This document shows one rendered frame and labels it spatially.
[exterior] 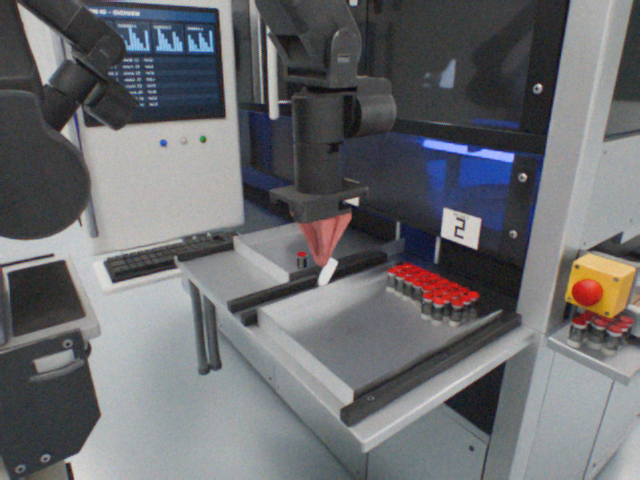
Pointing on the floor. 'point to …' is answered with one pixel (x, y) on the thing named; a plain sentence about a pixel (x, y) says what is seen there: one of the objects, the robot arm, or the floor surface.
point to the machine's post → (558, 219)
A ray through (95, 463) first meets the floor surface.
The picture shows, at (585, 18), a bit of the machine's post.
